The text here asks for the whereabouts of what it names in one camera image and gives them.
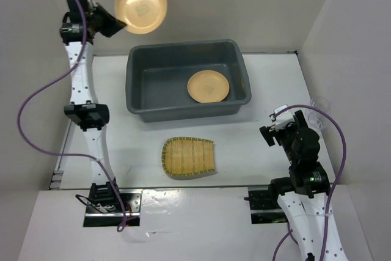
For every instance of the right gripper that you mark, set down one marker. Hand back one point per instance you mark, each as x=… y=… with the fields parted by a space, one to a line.
x=267 y=132

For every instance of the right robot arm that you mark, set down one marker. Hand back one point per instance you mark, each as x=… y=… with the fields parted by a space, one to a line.
x=305 y=195

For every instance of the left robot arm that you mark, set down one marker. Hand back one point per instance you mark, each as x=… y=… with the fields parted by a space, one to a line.
x=83 y=20

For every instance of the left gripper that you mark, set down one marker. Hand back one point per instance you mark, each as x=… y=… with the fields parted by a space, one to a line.
x=113 y=25

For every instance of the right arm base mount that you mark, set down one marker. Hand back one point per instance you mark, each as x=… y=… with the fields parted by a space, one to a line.
x=262 y=209

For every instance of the clear plastic cup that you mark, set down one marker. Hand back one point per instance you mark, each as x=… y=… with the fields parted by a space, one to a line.
x=317 y=120

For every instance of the woven bamboo tray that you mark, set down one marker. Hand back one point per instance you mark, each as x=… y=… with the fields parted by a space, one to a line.
x=186 y=157

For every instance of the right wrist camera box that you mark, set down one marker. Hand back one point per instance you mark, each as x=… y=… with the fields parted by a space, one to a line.
x=282 y=118

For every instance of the grey plastic bin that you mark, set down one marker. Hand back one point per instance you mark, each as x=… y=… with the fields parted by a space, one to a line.
x=157 y=77

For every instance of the yellow bear plate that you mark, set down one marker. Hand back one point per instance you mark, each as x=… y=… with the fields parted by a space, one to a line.
x=208 y=86
x=141 y=16

